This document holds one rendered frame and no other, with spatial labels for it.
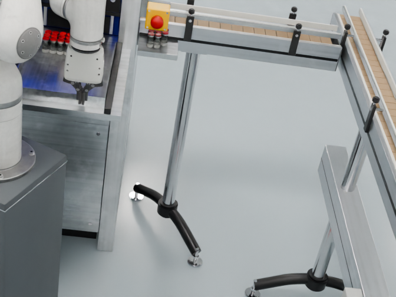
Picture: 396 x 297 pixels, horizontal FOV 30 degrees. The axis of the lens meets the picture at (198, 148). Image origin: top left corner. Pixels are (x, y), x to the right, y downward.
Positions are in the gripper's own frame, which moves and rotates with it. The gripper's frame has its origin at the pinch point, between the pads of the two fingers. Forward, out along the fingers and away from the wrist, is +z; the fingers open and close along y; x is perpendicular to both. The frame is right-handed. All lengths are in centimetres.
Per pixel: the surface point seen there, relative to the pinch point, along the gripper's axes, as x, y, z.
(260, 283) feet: -23, -68, 85
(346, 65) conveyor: -45, -82, 3
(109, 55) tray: -32.6, -4.7, 4.2
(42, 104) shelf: -0.2, 10.5, 4.4
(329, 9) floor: -307, -141, 92
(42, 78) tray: -13.9, 12.9, 4.2
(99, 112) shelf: 0.1, -5.1, 4.4
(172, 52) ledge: -41.0, -24.3, 4.4
